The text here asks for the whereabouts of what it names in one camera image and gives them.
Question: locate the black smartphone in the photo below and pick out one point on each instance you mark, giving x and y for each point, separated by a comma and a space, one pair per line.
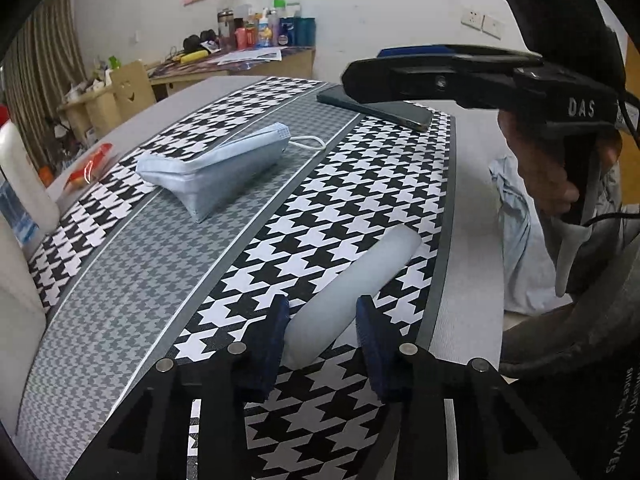
400, 115

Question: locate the black headphones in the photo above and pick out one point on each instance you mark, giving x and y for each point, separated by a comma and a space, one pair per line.
197, 42

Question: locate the yellow tube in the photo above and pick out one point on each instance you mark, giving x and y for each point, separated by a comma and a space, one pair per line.
194, 57

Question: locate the houndstooth table mat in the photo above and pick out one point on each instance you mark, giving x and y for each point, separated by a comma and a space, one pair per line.
150, 285

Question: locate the person's right hand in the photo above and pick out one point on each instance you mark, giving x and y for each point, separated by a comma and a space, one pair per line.
537, 160

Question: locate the row of toiletry bottles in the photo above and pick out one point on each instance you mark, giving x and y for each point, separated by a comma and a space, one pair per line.
270, 25

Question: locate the blue face mask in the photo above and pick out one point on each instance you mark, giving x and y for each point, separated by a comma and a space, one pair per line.
215, 170

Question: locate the cluttered light wooden desk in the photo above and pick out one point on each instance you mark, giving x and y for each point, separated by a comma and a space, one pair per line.
240, 72

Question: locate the brown curtain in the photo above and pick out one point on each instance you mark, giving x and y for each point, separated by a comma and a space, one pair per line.
45, 60

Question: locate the white foam cylinder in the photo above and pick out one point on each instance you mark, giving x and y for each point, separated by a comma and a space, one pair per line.
350, 285

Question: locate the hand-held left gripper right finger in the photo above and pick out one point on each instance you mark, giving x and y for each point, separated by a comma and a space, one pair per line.
372, 342

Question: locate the light blue cloth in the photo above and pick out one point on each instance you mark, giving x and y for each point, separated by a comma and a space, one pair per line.
525, 250

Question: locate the white wall socket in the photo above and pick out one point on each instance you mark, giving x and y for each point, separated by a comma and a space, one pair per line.
471, 18
492, 27

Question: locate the orange snack packet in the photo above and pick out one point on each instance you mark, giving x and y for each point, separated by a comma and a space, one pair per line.
90, 165

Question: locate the white foam box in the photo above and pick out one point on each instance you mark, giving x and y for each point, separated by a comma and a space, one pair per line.
17, 285

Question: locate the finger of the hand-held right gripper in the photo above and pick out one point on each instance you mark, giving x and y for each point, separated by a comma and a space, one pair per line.
390, 80
415, 50

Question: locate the green bottle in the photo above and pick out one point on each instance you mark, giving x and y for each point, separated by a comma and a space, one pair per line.
115, 62

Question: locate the white plastic bottle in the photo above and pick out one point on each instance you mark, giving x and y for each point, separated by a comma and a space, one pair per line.
25, 175

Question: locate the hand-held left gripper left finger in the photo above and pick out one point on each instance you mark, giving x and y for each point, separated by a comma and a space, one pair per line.
272, 342

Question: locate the white papers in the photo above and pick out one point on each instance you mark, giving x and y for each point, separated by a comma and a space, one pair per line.
250, 55

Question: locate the wooden smiley face chair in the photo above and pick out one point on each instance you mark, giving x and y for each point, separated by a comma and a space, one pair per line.
132, 85

